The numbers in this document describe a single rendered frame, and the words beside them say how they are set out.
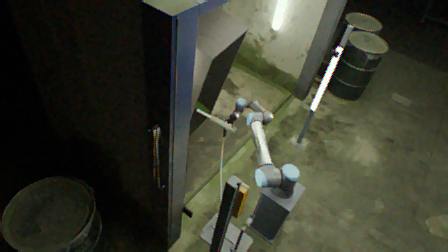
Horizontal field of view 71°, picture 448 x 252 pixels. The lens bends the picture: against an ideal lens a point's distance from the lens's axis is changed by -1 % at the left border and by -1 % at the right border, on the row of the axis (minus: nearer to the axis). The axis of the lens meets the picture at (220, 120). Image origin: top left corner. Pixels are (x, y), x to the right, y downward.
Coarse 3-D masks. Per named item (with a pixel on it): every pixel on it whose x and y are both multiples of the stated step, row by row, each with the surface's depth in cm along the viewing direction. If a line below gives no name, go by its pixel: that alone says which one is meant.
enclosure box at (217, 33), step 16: (208, 16) 257; (224, 16) 264; (208, 32) 244; (224, 32) 250; (240, 32) 257; (208, 48) 232; (224, 48) 239; (208, 64) 231; (224, 64) 302; (208, 80) 326; (224, 80) 314; (192, 96) 261; (208, 96) 339; (192, 112) 274; (208, 112) 354; (192, 128) 335
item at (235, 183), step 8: (232, 176) 154; (232, 184) 151; (240, 184) 153; (224, 192) 157; (232, 192) 152; (224, 200) 161; (232, 200) 157; (224, 208) 165; (232, 208) 168; (224, 216) 170; (216, 224) 180; (224, 224) 175; (216, 232) 186; (224, 232) 185; (216, 240) 191; (216, 248) 198
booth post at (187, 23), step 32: (160, 0) 135; (160, 32) 136; (192, 32) 144; (160, 64) 148; (192, 64) 159; (160, 96) 162; (160, 128) 179; (160, 160) 199; (160, 192) 226; (160, 224) 260
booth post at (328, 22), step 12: (336, 0) 363; (324, 12) 379; (336, 12) 370; (324, 24) 386; (336, 24) 390; (324, 36) 394; (312, 48) 412; (324, 48) 404; (312, 60) 422; (312, 72) 431; (300, 84) 453; (312, 84) 461; (300, 96) 464
